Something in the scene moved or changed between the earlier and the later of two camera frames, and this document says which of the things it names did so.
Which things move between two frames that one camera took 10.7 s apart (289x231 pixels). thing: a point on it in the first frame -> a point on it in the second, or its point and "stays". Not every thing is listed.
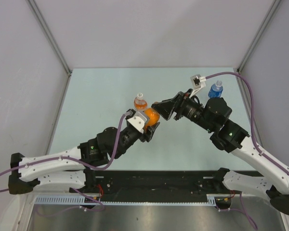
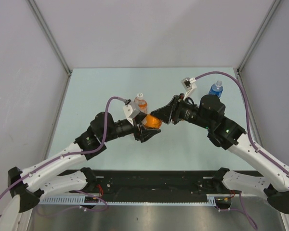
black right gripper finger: x=165 y=107 -> x=164 y=113
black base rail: x=159 y=182 stays
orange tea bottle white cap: x=140 y=104 stays
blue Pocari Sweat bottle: x=216 y=90 stays
